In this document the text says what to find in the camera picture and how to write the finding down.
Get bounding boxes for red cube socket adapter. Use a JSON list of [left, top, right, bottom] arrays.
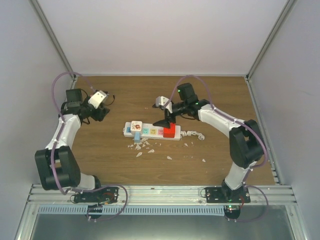
[[163, 122, 176, 139]]

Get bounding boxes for white power strip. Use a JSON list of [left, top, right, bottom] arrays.
[[122, 121, 181, 141]]

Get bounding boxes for black power adapter with cable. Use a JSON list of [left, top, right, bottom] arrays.
[[104, 93, 116, 106]]

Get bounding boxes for white cube adapter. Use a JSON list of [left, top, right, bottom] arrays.
[[130, 121, 143, 132]]

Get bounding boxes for light blue plug adapter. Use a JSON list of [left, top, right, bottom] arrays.
[[133, 132, 141, 143]]

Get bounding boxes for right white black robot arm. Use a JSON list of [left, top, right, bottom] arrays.
[[153, 83, 267, 203]]

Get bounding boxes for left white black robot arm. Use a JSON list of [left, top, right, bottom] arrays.
[[34, 88, 110, 202]]

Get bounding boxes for white paper scraps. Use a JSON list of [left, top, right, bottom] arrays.
[[120, 139, 208, 163]]

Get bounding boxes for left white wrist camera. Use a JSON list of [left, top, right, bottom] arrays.
[[88, 90, 109, 109]]

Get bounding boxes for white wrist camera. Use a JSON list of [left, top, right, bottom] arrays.
[[88, 90, 109, 109], [152, 96, 173, 114]]

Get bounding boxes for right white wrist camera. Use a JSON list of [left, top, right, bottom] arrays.
[[152, 96, 173, 114]]

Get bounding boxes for white coiled power cord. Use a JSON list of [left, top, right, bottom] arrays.
[[180, 130, 206, 141]]

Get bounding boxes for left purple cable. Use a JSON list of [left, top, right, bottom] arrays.
[[50, 71, 129, 224]]

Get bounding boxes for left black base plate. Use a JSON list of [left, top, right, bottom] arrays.
[[70, 186, 119, 205]]

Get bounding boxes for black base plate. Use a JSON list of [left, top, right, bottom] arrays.
[[200, 184, 251, 204], [70, 186, 119, 205]]

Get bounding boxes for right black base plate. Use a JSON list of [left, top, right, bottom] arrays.
[[200, 184, 251, 204]]

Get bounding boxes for grey slotted cable duct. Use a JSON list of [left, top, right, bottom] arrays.
[[38, 204, 225, 216]]

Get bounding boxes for aluminium front rail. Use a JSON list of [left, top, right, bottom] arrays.
[[27, 184, 297, 206]]

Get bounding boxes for left aluminium frame post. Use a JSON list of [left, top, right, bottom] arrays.
[[29, 0, 73, 72]]

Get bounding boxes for aluminium frame post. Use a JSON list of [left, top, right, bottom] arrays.
[[29, 0, 73, 72], [244, 0, 297, 82]]

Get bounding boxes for right aluminium frame post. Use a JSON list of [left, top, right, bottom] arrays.
[[244, 0, 297, 82]]

